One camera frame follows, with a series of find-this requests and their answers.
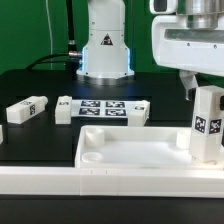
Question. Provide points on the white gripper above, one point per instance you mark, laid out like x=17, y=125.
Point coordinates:
x=189, y=35

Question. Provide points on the white desk top tray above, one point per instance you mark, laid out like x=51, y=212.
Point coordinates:
x=138, y=148

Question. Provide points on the white marker base plate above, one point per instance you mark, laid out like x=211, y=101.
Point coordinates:
x=136, y=112

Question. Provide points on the white front fence bar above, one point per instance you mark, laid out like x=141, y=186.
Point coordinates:
x=111, y=182

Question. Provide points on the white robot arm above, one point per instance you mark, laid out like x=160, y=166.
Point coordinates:
x=106, y=60

